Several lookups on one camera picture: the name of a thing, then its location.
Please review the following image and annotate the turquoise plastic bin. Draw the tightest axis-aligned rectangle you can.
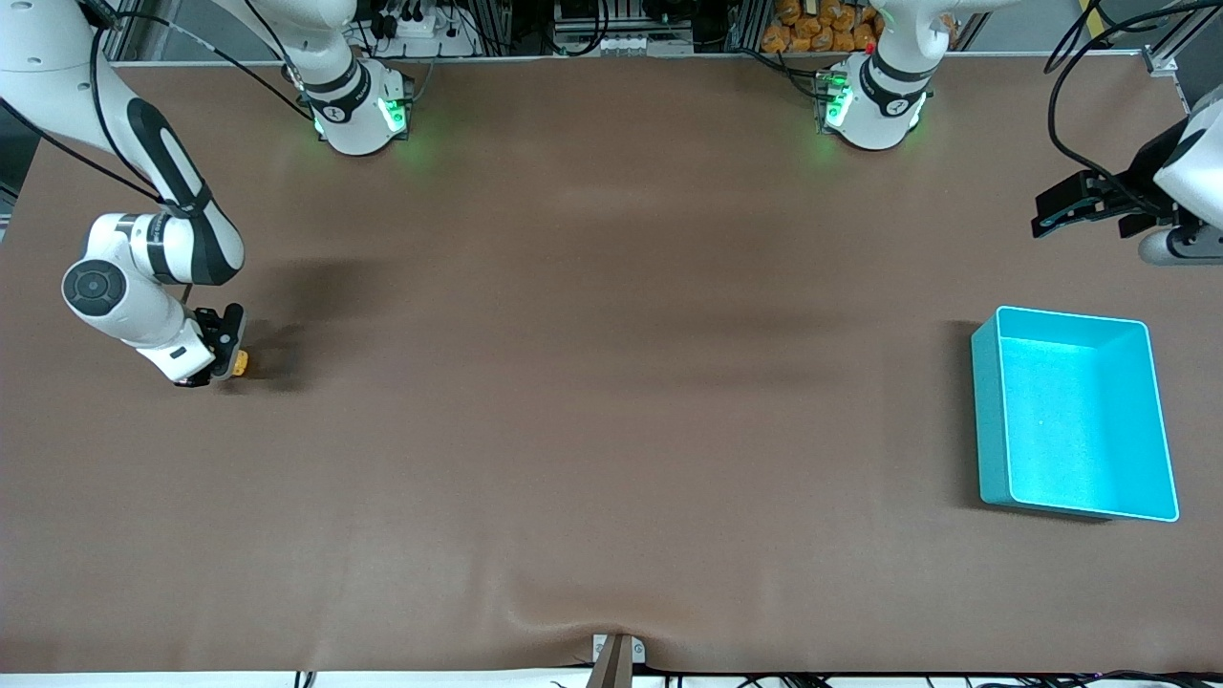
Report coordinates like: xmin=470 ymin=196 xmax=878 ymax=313
xmin=971 ymin=305 xmax=1181 ymax=524

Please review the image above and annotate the bag of orange fruit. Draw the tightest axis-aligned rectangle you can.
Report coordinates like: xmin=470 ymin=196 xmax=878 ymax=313
xmin=762 ymin=0 xmax=885 ymax=54

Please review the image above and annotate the white power strip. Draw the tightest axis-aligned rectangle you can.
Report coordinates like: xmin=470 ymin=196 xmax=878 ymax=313
xmin=377 ymin=8 xmax=464 ymax=49

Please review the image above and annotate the brown table mat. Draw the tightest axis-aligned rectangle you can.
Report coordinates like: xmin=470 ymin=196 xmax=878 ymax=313
xmin=0 ymin=53 xmax=1223 ymax=675

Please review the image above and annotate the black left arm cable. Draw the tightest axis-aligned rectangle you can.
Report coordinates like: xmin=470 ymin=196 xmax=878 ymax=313
xmin=1046 ymin=0 xmax=1223 ymax=216

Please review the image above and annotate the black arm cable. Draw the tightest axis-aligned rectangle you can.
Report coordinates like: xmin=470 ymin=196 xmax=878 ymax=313
xmin=1046 ymin=0 xmax=1223 ymax=216
xmin=0 ymin=0 xmax=316 ymax=206

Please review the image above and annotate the aluminium frame post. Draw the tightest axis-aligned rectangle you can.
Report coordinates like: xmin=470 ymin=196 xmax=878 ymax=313
xmin=1142 ymin=0 xmax=1223 ymax=79

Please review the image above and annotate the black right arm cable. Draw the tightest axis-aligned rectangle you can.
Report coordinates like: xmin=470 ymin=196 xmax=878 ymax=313
xmin=0 ymin=0 xmax=316 ymax=206

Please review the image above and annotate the metal table clamp bracket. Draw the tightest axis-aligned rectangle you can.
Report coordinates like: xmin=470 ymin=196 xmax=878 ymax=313
xmin=590 ymin=633 xmax=648 ymax=688

